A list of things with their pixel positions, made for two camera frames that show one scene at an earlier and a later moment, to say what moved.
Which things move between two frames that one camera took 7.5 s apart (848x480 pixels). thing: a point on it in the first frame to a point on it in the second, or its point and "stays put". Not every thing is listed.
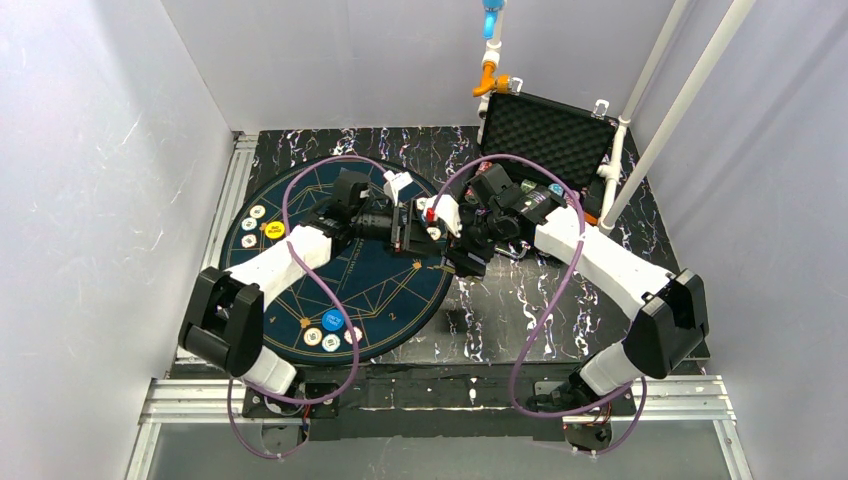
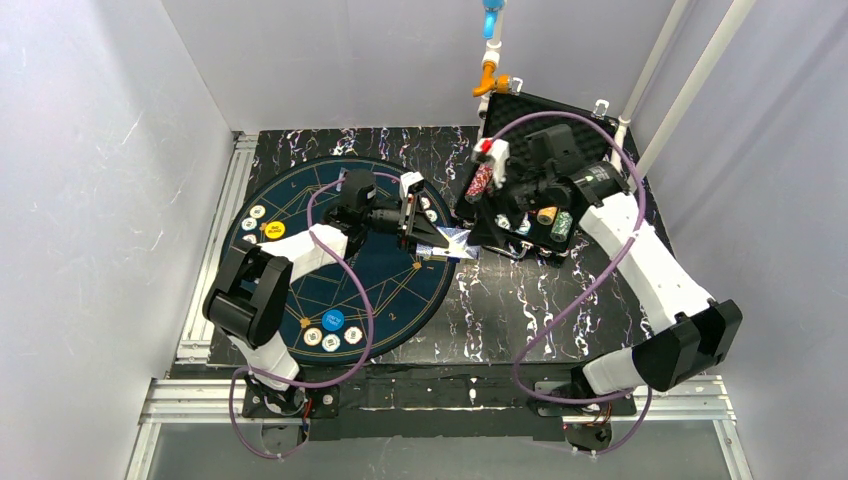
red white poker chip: [348, 335] stays put
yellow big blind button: [274, 229] stays put
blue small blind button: [332, 320] stays put
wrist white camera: [446, 208] to [499, 150]
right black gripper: [473, 246] to [506, 192]
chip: [257, 211] stays put
